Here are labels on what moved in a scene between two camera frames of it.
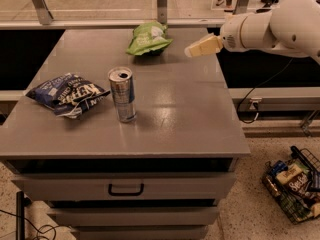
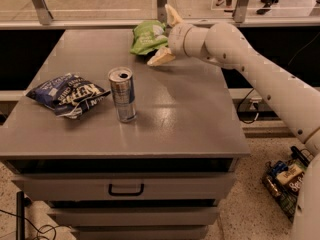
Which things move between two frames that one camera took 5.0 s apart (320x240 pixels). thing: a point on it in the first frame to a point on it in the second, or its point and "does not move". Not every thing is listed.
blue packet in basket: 279,167 does not move
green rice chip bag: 149,38 does not move
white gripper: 230,33 to 176,39
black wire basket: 294,182 does not move
